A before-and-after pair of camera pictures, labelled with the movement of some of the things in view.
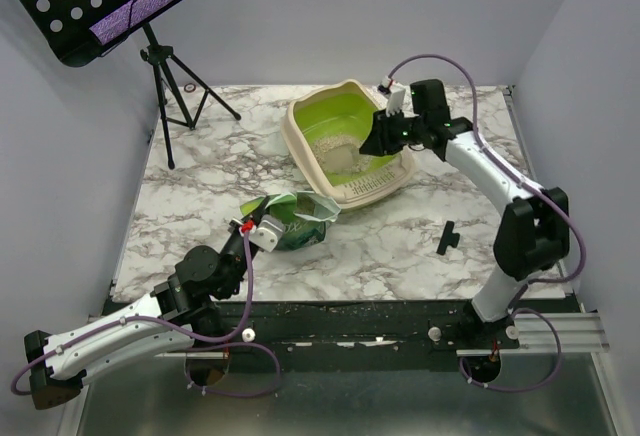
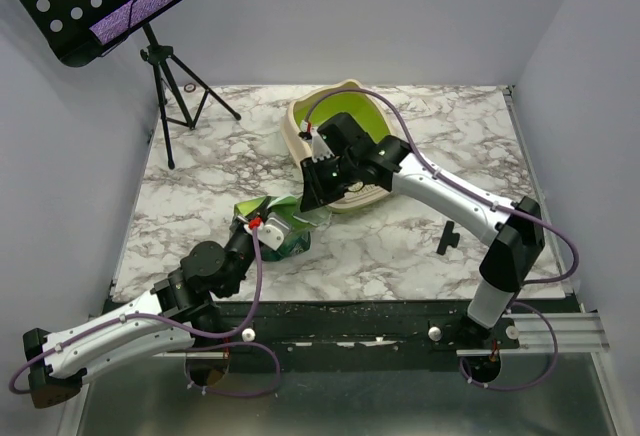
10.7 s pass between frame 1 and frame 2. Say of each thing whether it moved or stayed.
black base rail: stayed
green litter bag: moved
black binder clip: stayed
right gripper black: moved
